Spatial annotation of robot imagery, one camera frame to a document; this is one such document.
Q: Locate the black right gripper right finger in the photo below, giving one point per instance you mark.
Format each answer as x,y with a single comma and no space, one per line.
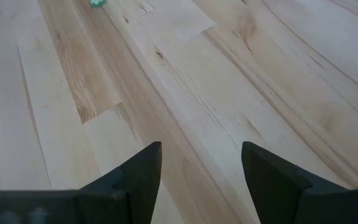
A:
284,193

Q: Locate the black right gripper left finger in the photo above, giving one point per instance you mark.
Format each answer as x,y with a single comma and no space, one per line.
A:
126,193

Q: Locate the teal pill bottle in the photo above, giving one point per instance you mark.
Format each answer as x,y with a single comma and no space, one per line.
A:
98,2

